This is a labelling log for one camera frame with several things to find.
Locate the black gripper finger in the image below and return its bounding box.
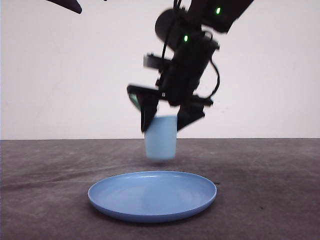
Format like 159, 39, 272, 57
126, 84, 161, 133
48, 0, 82, 14
177, 102, 205, 131

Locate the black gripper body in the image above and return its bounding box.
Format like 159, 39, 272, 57
143, 31, 220, 106

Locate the green plastic spoon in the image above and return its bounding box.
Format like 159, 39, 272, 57
128, 93, 141, 111

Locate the light blue plastic cup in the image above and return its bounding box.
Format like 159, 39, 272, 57
144, 115, 177, 162

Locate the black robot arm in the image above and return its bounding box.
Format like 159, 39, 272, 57
126, 0, 252, 133

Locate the blue plastic plate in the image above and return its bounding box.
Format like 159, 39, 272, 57
87, 170, 218, 224

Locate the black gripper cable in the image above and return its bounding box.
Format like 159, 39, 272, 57
161, 0, 221, 100

